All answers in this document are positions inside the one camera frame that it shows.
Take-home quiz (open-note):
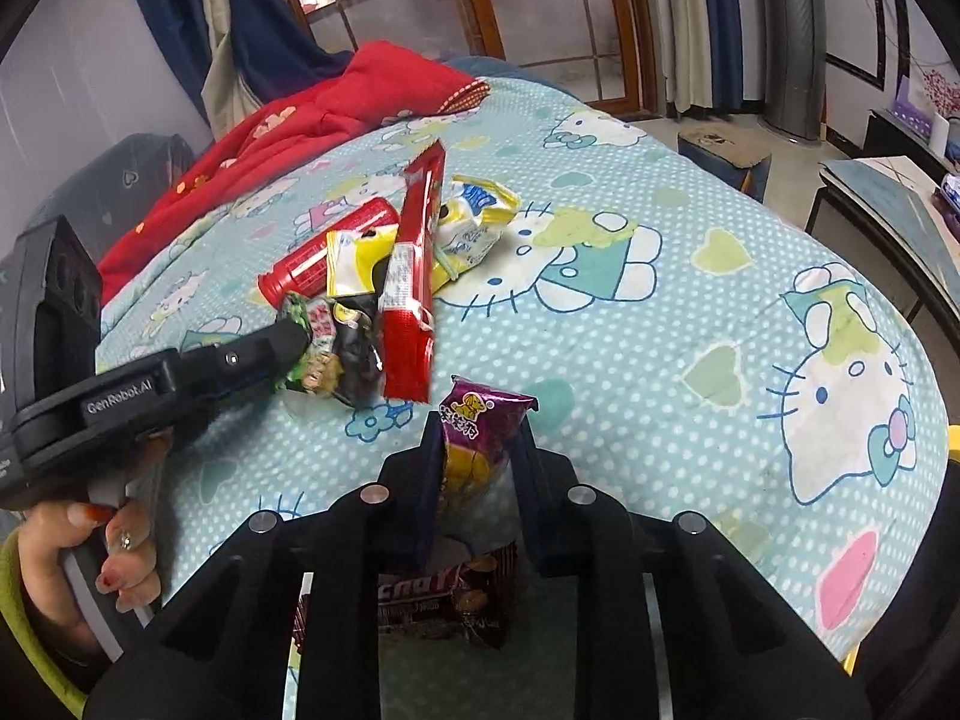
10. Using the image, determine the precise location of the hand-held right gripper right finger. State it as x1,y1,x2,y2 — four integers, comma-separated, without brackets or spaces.
510,416,875,720

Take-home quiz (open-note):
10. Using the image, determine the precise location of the wooden glass door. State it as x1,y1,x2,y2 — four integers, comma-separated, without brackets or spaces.
255,0,661,117

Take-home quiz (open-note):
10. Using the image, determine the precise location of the person's left forearm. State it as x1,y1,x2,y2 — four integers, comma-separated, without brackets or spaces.
0,529,95,720

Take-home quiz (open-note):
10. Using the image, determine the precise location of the green snack wrapper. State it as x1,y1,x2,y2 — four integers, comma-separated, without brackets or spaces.
276,291,347,396

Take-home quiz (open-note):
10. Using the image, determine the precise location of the beige curtain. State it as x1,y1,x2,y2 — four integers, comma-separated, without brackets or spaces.
658,0,713,115
190,0,235,141

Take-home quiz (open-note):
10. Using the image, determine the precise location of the purple snack packet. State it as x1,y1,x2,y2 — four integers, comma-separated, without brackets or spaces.
437,373,539,542

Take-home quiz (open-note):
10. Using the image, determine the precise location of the cat print blanket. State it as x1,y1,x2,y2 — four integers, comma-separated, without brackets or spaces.
97,75,950,720

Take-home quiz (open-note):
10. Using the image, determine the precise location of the yellow white snack packet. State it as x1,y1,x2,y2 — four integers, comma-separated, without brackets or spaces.
430,173,524,287

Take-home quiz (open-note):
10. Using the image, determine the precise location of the person's left hand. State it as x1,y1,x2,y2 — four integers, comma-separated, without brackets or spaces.
15,499,162,661

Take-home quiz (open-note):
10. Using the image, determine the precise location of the dark television stand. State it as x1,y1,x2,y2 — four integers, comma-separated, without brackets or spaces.
861,107,960,190

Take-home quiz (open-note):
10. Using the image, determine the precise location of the blue curtain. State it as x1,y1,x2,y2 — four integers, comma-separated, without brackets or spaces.
694,0,752,115
120,0,353,128

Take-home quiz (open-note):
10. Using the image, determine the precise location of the long red snack wrapper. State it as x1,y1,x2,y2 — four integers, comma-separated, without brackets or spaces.
377,139,450,404

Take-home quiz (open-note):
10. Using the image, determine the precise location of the grey tower air conditioner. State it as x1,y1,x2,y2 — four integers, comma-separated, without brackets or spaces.
760,0,827,145

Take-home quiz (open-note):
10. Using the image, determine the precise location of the red cylinder snack packet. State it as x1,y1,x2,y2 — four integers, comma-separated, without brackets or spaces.
256,196,401,305

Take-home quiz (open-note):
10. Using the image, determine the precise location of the brown chocolate wrapper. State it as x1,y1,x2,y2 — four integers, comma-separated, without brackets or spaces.
291,542,520,651

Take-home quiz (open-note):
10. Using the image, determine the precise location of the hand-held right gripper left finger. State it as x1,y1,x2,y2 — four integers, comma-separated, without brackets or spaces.
82,412,451,720

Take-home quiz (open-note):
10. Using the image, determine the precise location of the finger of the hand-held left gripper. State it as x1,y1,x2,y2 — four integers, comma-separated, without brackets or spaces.
178,319,314,422

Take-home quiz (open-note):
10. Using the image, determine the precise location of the marble top coffee table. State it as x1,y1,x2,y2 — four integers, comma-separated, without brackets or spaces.
805,152,960,362

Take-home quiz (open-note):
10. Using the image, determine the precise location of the red flower print blanket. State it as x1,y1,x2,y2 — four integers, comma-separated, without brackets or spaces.
97,41,492,305

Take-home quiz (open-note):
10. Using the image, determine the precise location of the cardboard topped stool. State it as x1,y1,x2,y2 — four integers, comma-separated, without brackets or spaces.
676,126,775,205

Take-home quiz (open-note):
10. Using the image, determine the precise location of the black snack wrapper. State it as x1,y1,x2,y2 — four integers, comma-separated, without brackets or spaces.
328,295,386,407

